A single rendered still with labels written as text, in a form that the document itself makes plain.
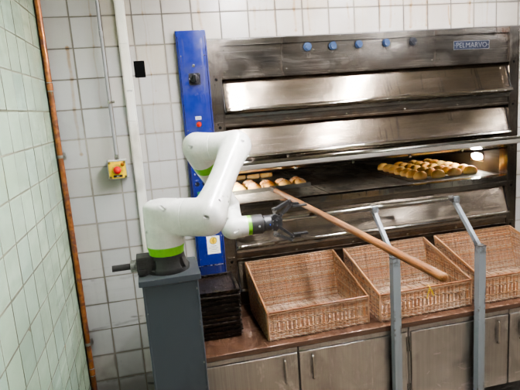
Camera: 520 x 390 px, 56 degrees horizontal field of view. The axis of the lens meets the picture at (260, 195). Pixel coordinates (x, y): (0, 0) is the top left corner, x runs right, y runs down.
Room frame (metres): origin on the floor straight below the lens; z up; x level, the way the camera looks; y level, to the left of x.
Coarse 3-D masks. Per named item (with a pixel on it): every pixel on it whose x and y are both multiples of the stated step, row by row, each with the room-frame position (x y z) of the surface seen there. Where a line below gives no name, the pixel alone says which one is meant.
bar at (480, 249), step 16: (352, 208) 2.48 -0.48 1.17; (368, 208) 2.49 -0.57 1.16; (384, 208) 2.51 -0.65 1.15; (464, 224) 2.50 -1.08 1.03; (384, 240) 2.38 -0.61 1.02; (480, 256) 2.37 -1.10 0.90; (400, 272) 2.28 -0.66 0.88; (480, 272) 2.37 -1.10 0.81; (400, 288) 2.28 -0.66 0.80; (480, 288) 2.37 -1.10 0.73; (400, 304) 2.28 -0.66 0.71; (480, 304) 2.37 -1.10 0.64; (400, 320) 2.28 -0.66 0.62; (480, 320) 2.37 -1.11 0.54; (400, 336) 2.28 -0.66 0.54; (480, 336) 2.37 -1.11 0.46; (400, 352) 2.28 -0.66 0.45; (480, 352) 2.37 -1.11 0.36; (400, 368) 2.28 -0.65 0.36; (480, 368) 2.37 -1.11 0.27; (400, 384) 2.27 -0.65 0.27; (480, 384) 2.37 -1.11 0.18
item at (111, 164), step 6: (108, 162) 2.52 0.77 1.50; (114, 162) 2.53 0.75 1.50; (120, 162) 2.53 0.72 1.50; (126, 162) 2.54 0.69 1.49; (108, 168) 2.52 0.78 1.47; (126, 168) 2.54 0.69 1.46; (108, 174) 2.52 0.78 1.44; (114, 174) 2.52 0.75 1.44; (120, 174) 2.53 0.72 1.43; (126, 174) 2.54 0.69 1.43
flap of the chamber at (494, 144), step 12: (468, 144) 2.87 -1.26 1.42; (480, 144) 2.88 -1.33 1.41; (492, 144) 2.89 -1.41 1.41; (504, 144) 2.92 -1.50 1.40; (336, 156) 2.70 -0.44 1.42; (348, 156) 2.71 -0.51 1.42; (360, 156) 2.72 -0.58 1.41; (372, 156) 2.74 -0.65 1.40; (384, 156) 2.79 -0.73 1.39; (396, 156) 2.90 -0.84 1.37; (252, 168) 2.60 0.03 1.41; (264, 168) 2.61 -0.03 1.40; (276, 168) 2.71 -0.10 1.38; (288, 168) 2.80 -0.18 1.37
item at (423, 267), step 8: (280, 192) 2.92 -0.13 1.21; (296, 200) 2.63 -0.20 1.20; (312, 208) 2.41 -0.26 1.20; (320, 216) 2.30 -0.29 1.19; (328, 216) 2.22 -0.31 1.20; (336, 224) 2.13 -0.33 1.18; (344, 224) 2.05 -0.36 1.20; (352, 232) 1.97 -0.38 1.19; (360, 232) 1.91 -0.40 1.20; (368, 240) 1.83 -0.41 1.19; (376, 240) 1.79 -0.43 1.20; (384, 248) 1.72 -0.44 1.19; (392, 248) 1.67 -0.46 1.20; (400, 256) 1.61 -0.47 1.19; (408, 256) 1.58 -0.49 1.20; (416, 264) 1.52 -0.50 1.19; (424, 264) 1.49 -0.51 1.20; (424, 272) 1.48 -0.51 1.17; (432, 272) 1.44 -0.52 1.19; (440, 272) 1.41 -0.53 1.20; (440, 280) 1.40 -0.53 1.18
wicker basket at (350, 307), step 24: (288, 264) 2.73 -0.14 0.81; (312, 264) 2.76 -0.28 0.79; (336, 264) 2.77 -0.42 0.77; (264, 288) 2.66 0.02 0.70; (288, 288) 2.70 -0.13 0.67; (312, 288) 2.73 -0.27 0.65; (336, 288) 2.75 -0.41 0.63; (360, 288) 2.44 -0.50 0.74; (264, 312) 2.29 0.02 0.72; (288, 312) 2.26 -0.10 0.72; (312, 312) 2.29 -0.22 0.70; (336, 312) 2.32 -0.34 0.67; (360, 312) 2.45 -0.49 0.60; (288, 336) 2.26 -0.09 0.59
